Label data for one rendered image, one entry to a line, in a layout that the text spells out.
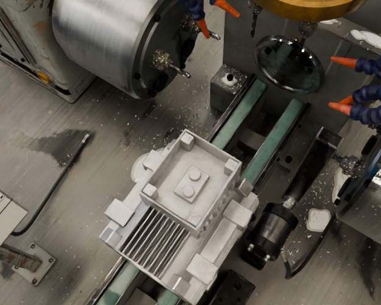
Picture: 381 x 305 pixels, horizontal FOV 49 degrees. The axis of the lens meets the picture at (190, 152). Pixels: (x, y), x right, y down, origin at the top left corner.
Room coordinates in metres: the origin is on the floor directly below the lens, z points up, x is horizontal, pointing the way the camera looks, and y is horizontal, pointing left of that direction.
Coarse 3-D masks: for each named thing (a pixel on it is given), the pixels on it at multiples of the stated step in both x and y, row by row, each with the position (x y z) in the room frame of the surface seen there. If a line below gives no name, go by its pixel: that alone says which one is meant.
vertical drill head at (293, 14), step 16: (256, 0) 0.36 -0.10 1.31; (272, 0) 0.34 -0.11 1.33; (288, 0) 0.33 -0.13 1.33; (304, 0) 0.33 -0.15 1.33; (320, 0) 0.33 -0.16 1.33; (336, 0) 0.33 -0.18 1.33; (352, 0) 0.33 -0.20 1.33; (256, 16) 0.40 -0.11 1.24; (288, 16) 0.33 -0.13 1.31; (304, 16) 0.32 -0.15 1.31; (320, 16) 0.32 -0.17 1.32; (336, 16) 0.32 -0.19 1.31; (304, 32) 0.34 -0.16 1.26
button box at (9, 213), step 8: (0, 192) 0.23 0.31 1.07; (0, 200) 0.22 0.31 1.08; (8, 200) 0.22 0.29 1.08; (0, 208) 0.20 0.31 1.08; (8, 208) 0.21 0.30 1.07; (16, 208) 0.21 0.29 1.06; (24, 208) 0.21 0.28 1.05; (0, 216) 0.19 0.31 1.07; (8, 216) 0.19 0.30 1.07; (16, 216) 0.20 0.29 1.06; (24, 216) 0.20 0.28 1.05; (0, 224) 0.18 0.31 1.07; (8, 224) 0.18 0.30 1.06; (16, 224) 0.18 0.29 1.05; (0, 232) 0.17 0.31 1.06; (8, 232) 0.17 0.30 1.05; (0, 240) 0.16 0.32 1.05
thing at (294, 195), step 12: (324, 132) 0.20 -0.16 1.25; (312, 144) 0.20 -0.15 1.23; (324, 144) 0.19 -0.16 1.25; (336, 144) 0.19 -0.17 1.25; (312, 156) 0.19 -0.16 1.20; (324, 156) 0.18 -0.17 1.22; (300, 168) 0.20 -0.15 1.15; (312, 168) 0.19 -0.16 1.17; (300, 180) 0.19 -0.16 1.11; (312, 180) 0.18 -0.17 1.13; (288, 192) 0.19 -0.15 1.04; (300, 192) 0.18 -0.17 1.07
